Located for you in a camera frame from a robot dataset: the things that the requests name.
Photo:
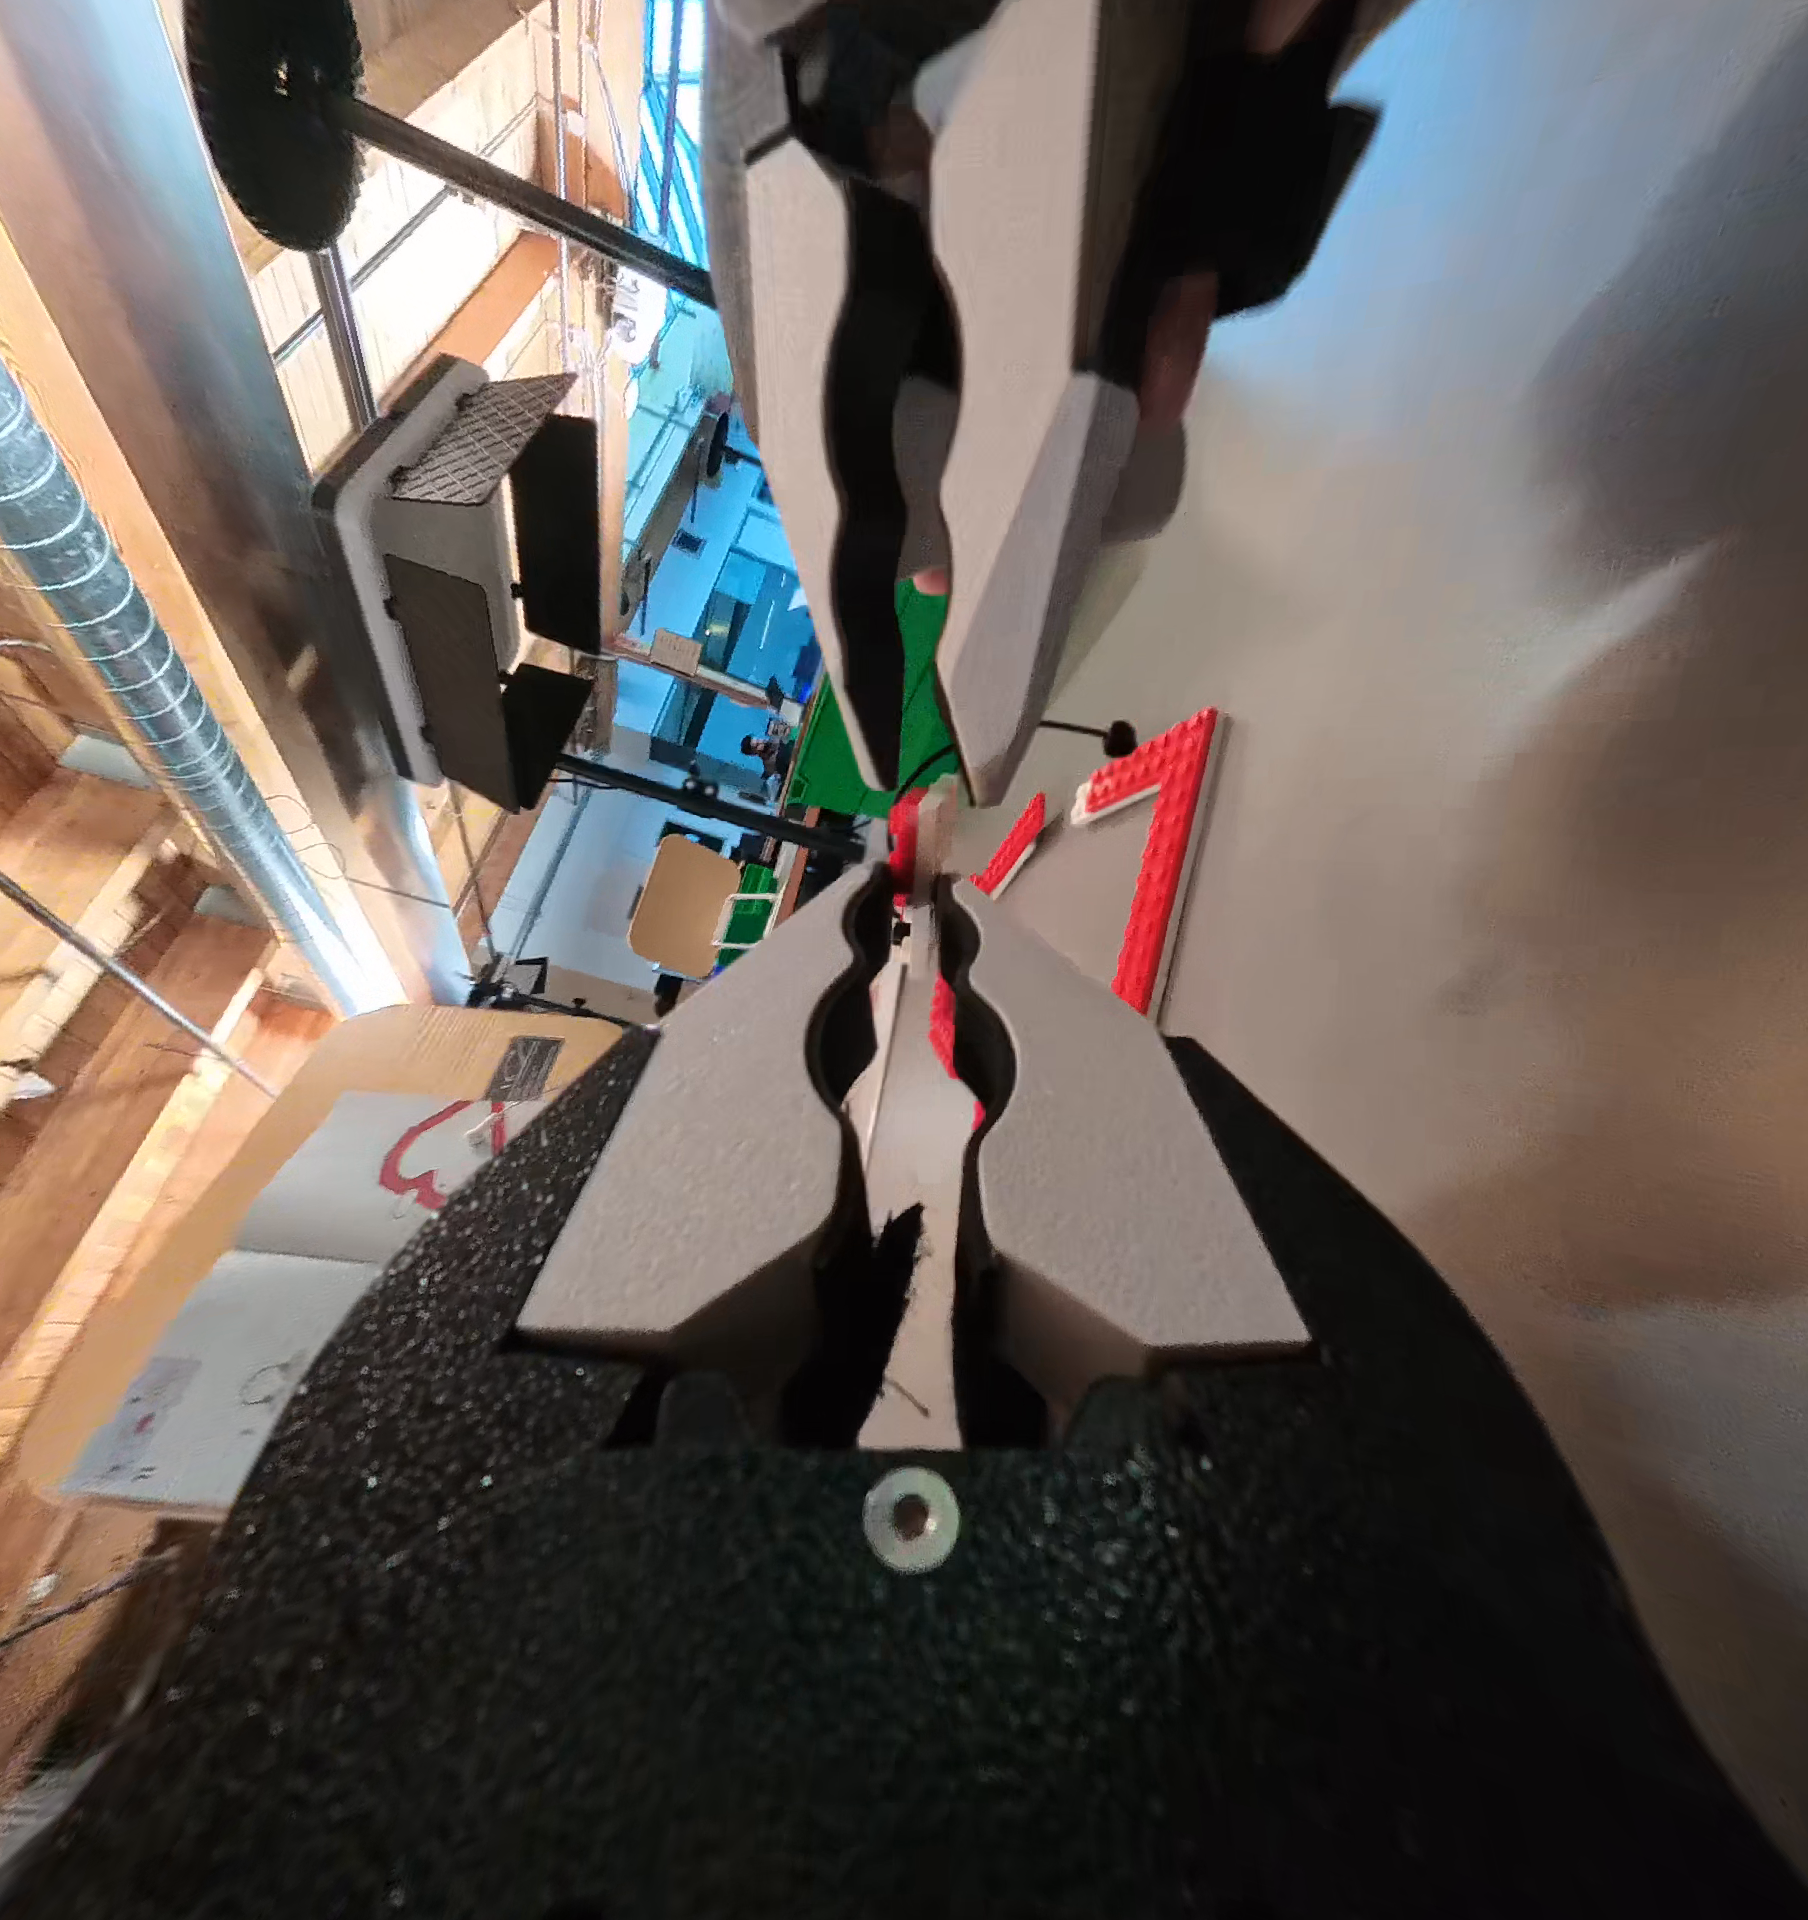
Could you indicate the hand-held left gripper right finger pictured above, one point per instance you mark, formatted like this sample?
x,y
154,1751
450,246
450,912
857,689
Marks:
x,y
1133,1170

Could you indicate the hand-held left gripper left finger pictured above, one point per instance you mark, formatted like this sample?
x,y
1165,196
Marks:
x,y
694,1142

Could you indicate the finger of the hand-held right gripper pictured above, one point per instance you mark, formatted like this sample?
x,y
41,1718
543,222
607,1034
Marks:
x,y
796,450
1029,302

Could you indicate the red and white lego piece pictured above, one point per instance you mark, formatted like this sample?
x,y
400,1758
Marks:
x,y
926,884

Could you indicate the black lego antenna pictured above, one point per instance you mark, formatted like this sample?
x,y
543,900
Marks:
x,y
1099,735

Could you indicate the curved red white lego assembly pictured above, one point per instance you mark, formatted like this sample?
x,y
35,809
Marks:
x,y
1160,872

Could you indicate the red flat lego plate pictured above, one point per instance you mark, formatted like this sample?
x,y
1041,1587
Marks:
x,y
1009,844

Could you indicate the person's right hand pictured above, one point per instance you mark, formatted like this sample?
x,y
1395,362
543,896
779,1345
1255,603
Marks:
x,y
1178,350

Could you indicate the wooden chair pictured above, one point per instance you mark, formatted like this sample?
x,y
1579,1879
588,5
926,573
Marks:
x,y
687,906

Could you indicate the green plastic bin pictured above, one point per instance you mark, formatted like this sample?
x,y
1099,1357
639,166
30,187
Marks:
x,y
904,677

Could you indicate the black stand bar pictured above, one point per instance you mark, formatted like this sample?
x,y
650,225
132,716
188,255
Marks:
x,y
708,803

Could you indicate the black metal rod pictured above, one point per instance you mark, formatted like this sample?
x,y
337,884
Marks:
x,y
530,196

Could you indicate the cardboard box with paper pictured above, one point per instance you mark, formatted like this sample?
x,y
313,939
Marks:
x,y
214,1351

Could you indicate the black wheel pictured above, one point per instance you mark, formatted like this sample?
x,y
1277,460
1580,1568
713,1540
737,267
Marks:
x,y
270,120

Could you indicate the silver spiral air duct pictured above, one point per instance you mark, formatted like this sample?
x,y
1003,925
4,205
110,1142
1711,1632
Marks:
x,y
110,599

